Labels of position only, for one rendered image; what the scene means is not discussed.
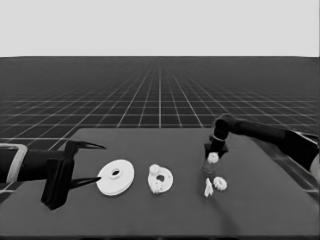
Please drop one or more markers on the white round carrier with pins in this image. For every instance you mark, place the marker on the white round carrier with pins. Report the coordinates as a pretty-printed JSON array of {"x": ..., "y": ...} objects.
[{"x": 169, "y": 181}]

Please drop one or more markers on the large thick white disc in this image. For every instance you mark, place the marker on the large thick white disc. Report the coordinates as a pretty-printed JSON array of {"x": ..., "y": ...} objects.
[{"x": 108, "y": 185}]

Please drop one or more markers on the small white T-shaped piece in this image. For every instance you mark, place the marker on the small white T-shaped piece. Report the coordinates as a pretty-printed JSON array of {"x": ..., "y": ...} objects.
[{"x": 208, "y": 191}]

